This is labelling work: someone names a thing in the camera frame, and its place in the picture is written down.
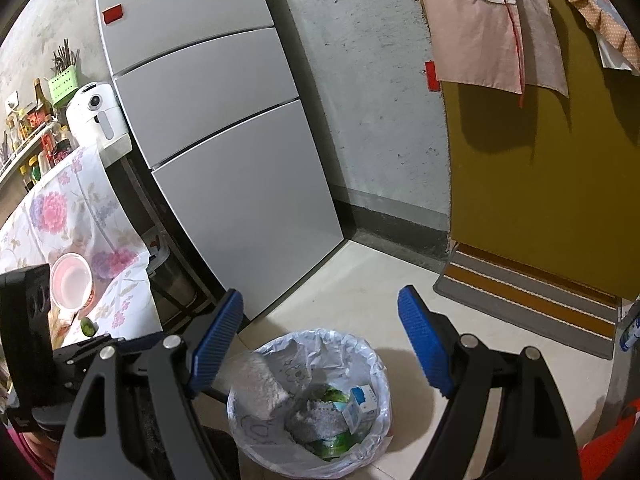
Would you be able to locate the grey felt cloth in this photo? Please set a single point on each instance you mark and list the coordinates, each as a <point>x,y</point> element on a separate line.
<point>317,412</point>

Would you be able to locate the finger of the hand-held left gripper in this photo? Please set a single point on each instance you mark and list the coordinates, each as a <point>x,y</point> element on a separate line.
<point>70,352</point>

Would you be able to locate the orange white noodle cup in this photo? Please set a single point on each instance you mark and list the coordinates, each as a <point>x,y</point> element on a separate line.
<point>70,280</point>

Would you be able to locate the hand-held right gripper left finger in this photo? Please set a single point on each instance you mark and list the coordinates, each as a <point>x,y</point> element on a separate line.
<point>217,340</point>

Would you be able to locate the small green vegetable piece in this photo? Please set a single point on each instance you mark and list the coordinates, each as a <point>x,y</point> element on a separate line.
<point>88,327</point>

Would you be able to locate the red plastic object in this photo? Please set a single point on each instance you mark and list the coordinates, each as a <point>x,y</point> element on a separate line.
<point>615,445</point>

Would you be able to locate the blue white bottle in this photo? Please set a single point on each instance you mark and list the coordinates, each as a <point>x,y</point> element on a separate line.
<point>631,330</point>

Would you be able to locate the white fluffy cloth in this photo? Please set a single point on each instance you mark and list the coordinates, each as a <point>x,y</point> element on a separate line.
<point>260,382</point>

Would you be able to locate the pink hanging cloth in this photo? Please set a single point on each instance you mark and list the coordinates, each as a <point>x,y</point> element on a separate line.
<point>475,25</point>

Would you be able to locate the striped doormat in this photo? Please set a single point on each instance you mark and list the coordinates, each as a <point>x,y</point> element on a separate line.
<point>525,295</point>

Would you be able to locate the white brown paper packet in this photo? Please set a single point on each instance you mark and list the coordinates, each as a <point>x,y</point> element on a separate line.
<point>61,330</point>

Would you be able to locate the red fridge sticker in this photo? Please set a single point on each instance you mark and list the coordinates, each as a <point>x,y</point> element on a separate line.
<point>112,14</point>

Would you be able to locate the orange dotted cloth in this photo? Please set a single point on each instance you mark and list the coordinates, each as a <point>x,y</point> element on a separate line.
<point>600,15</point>

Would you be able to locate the white wall shelf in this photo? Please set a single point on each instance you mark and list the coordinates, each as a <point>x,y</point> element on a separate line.
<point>25,147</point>

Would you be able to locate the dark soy sauce bottle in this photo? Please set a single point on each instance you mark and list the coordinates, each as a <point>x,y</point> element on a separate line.
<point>24,178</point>

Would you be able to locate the red wall tag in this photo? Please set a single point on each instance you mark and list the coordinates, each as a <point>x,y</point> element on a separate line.
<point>431,75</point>

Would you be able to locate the tall brown glass bottle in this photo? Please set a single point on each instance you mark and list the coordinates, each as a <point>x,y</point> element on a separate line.
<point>41,97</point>

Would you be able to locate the mustard yellow door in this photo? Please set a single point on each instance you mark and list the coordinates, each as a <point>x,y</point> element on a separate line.
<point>525,185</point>

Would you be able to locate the dark red sauce jar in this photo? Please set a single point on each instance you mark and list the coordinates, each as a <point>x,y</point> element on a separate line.
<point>62,152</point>

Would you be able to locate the floral printed cloth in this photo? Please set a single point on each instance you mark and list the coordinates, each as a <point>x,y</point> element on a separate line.
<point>60,210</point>

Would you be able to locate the green bottle yellow cap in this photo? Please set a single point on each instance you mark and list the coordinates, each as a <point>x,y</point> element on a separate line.
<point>33,170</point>

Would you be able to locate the silver refrigerator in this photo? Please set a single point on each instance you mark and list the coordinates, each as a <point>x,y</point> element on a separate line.
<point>225,160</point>

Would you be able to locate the red oil bottle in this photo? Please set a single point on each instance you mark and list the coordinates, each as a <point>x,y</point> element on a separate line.
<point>47,150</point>

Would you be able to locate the small white blue carton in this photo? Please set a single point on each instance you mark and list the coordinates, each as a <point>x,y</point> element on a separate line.
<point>360,402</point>

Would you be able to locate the green utensil basket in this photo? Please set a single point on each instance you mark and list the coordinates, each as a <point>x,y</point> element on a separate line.
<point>64,90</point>

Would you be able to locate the bin with white bag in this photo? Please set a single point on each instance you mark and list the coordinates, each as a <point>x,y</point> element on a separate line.
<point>280,355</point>

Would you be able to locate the green plastic bottle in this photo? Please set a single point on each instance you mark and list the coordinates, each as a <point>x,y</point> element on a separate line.
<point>335,445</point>

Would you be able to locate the chopsticks bundle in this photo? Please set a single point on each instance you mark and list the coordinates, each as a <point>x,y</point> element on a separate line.
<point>65,60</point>

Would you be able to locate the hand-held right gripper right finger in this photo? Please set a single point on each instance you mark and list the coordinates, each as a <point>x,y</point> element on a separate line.
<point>425,340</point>

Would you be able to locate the white kitchen appliance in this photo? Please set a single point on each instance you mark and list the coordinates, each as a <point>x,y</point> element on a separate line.
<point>95,115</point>

